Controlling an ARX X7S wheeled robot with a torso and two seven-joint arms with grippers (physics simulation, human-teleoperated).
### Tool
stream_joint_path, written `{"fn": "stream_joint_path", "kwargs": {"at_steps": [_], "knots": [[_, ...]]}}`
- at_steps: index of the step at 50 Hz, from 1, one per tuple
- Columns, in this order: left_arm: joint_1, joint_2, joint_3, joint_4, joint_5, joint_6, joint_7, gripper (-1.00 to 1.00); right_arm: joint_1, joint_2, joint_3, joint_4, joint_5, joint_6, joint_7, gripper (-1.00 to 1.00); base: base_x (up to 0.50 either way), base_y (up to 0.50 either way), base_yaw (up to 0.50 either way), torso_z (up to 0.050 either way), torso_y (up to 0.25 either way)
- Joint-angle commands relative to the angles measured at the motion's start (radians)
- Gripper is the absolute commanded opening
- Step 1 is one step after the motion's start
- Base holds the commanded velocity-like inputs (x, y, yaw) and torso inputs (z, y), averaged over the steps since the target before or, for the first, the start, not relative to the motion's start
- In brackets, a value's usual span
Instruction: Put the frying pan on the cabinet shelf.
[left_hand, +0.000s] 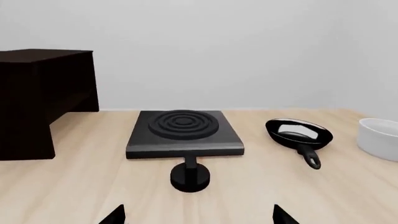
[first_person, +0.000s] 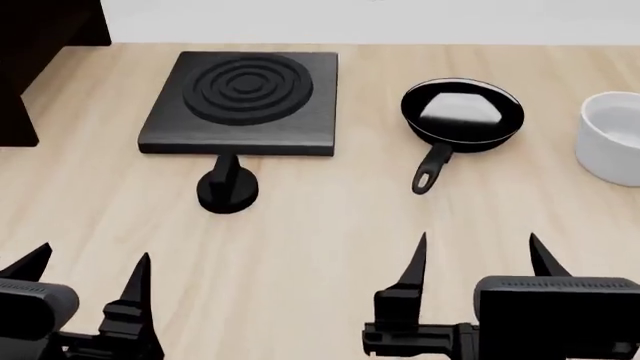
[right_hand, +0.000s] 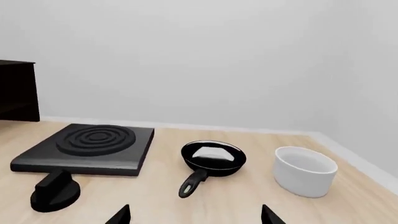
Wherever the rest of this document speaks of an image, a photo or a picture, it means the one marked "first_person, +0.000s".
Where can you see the black round stove knob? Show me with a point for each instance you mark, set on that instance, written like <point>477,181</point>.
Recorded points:
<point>227,191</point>

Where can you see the dark brown wooden cabinet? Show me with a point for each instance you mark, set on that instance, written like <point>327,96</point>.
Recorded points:
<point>45,33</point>

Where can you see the white round ceramic pot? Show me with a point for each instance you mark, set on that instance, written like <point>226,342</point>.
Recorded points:
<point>612,142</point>

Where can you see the black square stove burner plate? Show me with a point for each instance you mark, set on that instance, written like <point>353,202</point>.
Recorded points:
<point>250,101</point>

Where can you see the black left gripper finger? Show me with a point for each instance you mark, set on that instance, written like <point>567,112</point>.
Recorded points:
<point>32,264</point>
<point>131,307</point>

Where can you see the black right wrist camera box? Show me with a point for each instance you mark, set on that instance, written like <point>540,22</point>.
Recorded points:
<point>555,318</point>

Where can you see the black frying pan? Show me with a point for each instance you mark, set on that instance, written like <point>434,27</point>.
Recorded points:
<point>462,120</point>

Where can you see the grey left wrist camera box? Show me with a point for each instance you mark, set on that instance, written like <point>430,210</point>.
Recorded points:
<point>35,307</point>

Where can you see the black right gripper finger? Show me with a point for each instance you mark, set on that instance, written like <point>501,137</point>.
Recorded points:
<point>407,296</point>
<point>547,262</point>

